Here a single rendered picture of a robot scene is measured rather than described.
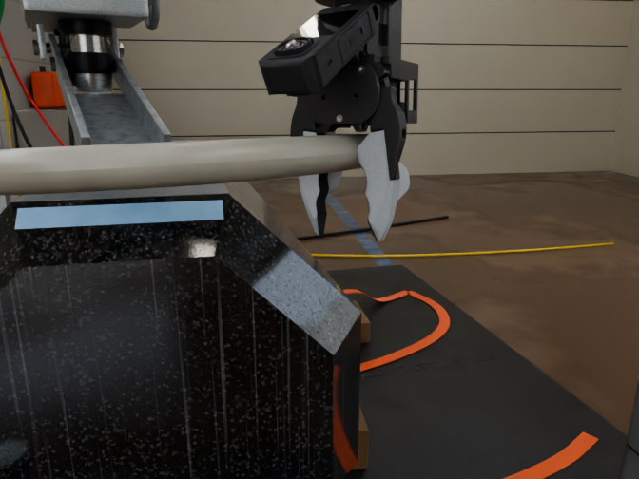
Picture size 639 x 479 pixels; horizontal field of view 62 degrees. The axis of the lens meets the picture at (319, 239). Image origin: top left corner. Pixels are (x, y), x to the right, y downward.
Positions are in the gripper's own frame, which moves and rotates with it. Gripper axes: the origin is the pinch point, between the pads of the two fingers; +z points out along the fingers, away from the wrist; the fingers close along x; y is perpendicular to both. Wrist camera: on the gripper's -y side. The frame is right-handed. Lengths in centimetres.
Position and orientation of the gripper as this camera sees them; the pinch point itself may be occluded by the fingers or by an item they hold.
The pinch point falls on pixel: (344, 225)
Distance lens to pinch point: 46.5
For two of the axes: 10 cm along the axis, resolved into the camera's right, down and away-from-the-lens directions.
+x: -8.5, -1.0, 5.2
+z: 0.1, 9.8, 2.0
